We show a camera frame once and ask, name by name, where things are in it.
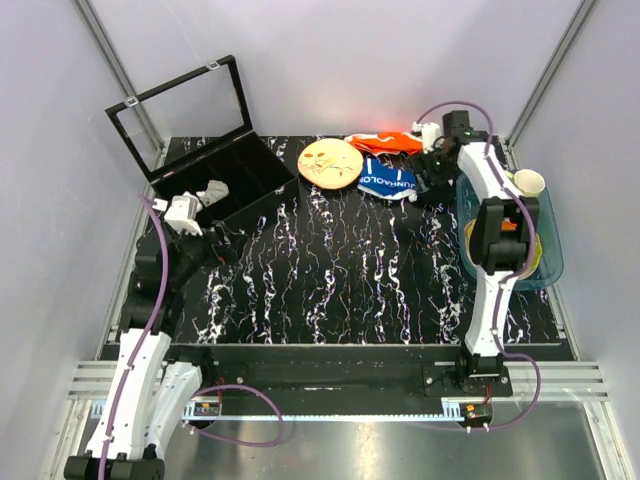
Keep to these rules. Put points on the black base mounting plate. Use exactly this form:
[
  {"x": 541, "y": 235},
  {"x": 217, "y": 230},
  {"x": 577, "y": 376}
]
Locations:
[{"x": 345, "y": 380}]

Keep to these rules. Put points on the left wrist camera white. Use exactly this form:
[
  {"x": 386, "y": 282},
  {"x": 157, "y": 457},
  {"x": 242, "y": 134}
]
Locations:
[{"x": 180, "y": 213}]

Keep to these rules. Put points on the round wooden plate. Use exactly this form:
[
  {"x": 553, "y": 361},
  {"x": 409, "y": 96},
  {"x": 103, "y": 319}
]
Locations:
[{"x": 330, "y": 163}]

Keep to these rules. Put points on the cream yellow mug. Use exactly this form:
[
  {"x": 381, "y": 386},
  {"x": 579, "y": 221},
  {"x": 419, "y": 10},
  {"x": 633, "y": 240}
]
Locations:
[{"x": 529, "y": 182}]

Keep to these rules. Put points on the blue white underwear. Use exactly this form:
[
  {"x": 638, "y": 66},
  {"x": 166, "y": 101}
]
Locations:
[{"x": 387, "y": 183}]

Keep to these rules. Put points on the orange white garment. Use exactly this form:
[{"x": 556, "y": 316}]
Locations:
[{"x": 394, "y": 142}]

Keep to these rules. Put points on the teal transparent plastic bin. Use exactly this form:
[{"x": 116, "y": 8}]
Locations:
[{"x": 548, "y": 263}]

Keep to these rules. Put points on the black compartment box with lid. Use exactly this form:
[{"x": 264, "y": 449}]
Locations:
[{"x": 196, "y": 128}]

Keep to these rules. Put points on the grey rolled sock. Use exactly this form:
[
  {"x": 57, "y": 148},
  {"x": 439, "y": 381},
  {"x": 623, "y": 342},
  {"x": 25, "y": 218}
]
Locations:
[{"x": 215, "y": 191}]

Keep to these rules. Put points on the yellow green dotted plate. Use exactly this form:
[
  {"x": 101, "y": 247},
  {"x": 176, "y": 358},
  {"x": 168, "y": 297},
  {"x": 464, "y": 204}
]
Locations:
[{"x": 538, "y": 252}]

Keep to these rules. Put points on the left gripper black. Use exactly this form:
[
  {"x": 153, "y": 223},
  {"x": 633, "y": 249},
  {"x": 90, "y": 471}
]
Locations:
[{"x": 228, "y": 253}]

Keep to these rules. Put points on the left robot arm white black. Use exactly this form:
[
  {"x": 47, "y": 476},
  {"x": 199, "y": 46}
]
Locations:
[{"x": 151, "y": 386}]

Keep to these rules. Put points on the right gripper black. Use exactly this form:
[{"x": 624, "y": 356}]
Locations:
[{"x": 420, "y": 163}]

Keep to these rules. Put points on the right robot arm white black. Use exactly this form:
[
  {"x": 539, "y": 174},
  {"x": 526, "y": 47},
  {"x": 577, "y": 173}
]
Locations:
[{"x": 502, "y": 244}]

